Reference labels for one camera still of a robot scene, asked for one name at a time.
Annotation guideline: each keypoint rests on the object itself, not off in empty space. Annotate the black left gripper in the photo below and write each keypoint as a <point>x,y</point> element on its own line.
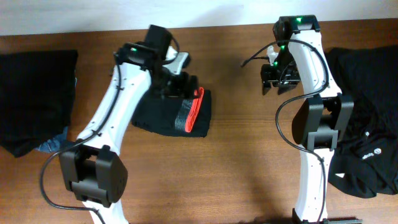
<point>185,90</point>

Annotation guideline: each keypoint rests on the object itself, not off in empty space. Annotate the black leggings red waistband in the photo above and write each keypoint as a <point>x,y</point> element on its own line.
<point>175,117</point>

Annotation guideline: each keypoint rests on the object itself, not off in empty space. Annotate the black clothes pile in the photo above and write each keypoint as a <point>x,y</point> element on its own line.
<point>365,161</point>

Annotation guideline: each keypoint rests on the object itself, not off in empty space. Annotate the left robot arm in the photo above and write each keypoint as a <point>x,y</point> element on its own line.
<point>92,168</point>

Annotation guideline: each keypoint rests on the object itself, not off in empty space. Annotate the folded black clothes stack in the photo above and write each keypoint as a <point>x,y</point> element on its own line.
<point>37,97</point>

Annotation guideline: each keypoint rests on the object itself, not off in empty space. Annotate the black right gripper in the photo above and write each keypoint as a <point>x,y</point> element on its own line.
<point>268,76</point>

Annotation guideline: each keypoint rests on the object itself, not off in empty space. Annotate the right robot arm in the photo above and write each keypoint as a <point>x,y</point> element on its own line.
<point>320,122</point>

